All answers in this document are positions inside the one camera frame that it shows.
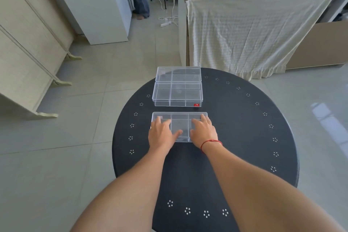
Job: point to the person's left middle finger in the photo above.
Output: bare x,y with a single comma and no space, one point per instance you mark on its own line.
162,123

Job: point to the white power strip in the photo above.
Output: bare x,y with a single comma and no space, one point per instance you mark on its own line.
165,24

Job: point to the person's left hand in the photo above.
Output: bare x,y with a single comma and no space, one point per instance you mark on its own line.
161,136

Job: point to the person's left thumb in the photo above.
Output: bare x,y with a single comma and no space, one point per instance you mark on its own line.
177,134

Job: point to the person's right little finger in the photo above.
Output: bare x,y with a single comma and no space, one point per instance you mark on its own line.
213,128

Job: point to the person's left forearm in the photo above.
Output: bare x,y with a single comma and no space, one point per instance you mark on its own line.
130,188

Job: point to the person's right forearm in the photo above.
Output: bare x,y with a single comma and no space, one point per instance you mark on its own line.
250,188

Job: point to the person's left little finger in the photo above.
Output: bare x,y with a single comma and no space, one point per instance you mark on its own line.
152,126

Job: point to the white cabinet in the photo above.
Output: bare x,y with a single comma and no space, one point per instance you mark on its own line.
95,6

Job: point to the cream cloth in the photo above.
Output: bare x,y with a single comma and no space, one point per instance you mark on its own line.
250,33

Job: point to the person's right thumb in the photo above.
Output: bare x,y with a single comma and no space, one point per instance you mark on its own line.
192,134

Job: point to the person's right hand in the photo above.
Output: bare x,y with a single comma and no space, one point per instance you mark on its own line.
205,134

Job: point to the person's right middle finger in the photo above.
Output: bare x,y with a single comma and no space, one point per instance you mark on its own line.
202,119

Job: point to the clear compartment box red label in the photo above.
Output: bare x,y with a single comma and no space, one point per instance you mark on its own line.
176,96

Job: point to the beige low cabinet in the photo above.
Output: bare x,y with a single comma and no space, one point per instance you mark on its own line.
320,44

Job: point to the clear plastic compartment box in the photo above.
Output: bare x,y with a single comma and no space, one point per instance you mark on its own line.
178,74
180,124

